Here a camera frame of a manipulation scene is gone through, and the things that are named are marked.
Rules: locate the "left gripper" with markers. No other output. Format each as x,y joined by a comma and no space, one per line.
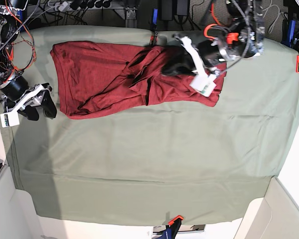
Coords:
177,59

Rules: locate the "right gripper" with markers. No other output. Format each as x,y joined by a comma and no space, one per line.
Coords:
16,89

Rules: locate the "red long-sleeve T-shirt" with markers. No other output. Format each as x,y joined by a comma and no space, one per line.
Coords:
100,79

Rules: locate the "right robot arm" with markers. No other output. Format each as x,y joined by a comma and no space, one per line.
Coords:
13,20

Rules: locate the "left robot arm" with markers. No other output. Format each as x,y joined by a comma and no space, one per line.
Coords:
243,38

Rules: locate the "black power adapter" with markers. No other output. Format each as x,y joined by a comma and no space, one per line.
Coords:
167,9

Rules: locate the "green table cloth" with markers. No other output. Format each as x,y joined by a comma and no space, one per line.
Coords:
146,165

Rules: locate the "blue clamp top right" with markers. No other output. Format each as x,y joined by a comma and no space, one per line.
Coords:
289,32

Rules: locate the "orange black clamp bottom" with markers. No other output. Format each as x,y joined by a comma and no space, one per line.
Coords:
172,228

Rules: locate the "white bin right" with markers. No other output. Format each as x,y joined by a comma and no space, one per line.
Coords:
274,216

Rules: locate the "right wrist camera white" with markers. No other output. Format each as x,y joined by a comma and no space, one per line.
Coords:
9,119

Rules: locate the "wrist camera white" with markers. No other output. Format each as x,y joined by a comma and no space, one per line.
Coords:
9,119
204,84

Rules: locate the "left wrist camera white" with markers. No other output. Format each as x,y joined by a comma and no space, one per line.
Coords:
204,84

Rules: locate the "grey metal table bracket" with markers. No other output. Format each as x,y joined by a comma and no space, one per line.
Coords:
131,17

